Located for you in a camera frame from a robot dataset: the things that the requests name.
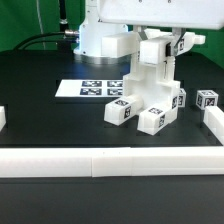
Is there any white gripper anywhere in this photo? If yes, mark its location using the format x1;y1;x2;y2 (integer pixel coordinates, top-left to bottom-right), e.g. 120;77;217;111
97;0;224;56

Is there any white fence right rail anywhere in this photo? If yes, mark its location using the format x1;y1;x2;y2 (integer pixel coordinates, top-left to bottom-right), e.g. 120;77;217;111
203;106;224;146

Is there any white tagged cube part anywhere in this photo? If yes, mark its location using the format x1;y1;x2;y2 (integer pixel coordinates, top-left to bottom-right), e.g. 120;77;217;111
178;88;186;108

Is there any black cable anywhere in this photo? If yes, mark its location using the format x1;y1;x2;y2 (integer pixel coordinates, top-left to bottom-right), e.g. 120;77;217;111
13;29;81;51

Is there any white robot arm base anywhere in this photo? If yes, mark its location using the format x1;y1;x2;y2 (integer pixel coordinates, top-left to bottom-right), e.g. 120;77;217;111
74;0;128;65

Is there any white fence left rail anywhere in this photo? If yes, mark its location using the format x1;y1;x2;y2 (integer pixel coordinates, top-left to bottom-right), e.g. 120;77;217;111
0;106;6;132

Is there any white fence wall rail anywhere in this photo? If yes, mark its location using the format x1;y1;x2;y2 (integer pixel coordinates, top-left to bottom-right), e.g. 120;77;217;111
0;146;224;178

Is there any white base tag plate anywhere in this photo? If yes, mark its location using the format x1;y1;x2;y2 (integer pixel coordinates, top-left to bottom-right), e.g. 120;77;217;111
55;79;123;97

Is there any white chair seat panel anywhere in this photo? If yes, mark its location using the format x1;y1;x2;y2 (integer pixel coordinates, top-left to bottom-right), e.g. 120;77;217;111
123;57;180;123

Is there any small tagged cube right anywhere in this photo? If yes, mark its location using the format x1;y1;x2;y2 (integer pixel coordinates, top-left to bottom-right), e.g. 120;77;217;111
196;90;219;110

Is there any white chair back frame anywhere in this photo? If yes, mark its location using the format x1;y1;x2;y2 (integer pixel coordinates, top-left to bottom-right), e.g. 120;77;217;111
101;28;205;65

